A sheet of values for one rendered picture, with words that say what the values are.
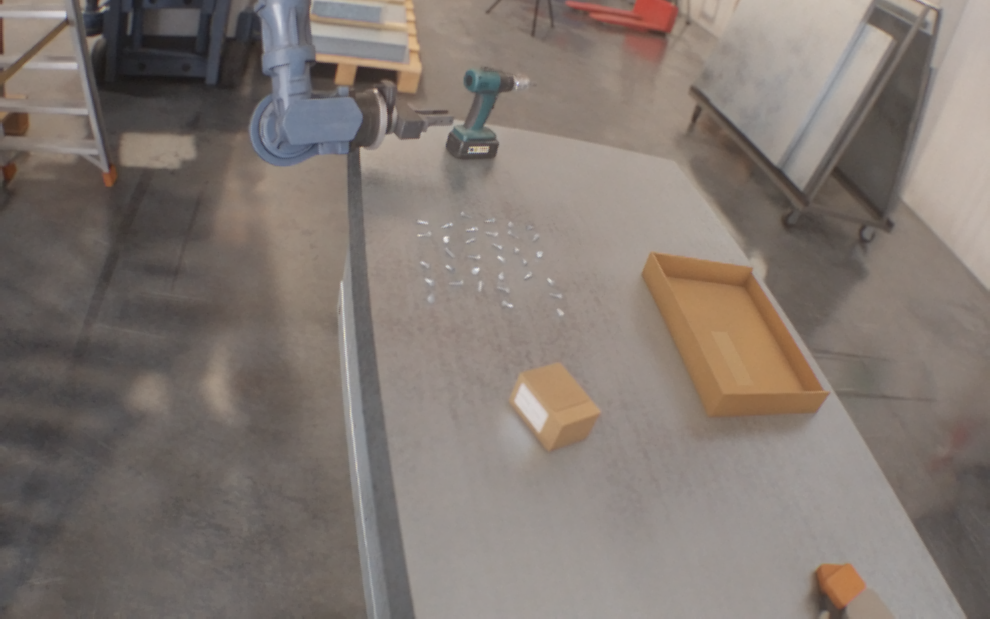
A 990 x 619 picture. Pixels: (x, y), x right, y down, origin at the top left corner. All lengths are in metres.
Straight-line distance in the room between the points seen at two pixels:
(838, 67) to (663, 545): 3.37
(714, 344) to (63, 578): 1.50
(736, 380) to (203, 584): 1.20
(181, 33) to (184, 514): 2.80
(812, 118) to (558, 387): 3.20
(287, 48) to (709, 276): 1.04
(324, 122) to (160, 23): 2.53
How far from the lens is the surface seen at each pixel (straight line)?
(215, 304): 2.17
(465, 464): 0.98
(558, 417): 1.01
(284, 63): 1.47
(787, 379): 1.45
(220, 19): 3.49
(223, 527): 1.63
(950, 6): 6.36
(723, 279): 1.62
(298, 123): 1.43
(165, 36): 3.87
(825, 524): 1.22
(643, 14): 8.28
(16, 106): 2.60
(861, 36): 4.07
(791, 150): 4.07
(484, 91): 1.65
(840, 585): 1.10
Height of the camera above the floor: 1.39
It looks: 34 degrees down
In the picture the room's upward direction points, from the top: 16 degrees clockwise
